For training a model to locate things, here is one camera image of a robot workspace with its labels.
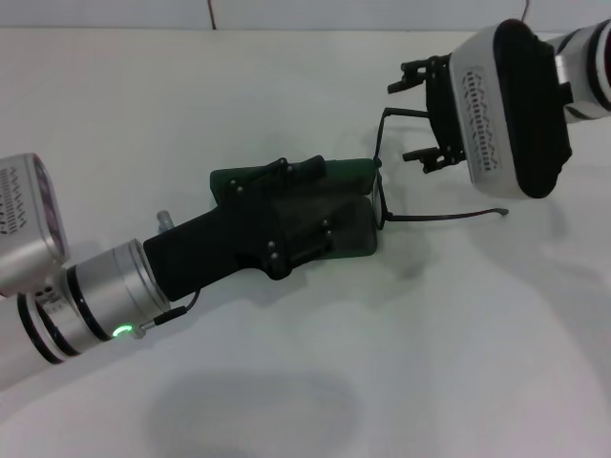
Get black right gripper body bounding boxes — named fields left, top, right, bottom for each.
left=424, top=53, right=468, bottom=167

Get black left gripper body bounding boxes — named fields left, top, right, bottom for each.
left=142, top=170, right=298, bottom=302

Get green glasses case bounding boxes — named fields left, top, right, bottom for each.
left=209, top=156, right=382, bottom=261

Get black glasses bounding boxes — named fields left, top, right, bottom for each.
left=371, top=107, right=511, bottom=234

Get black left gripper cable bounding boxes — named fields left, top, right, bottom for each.
left=133, top=208, right=200, bottom=341

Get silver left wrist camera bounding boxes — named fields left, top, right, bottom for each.
left=0, top=152, right=72, bottom=300

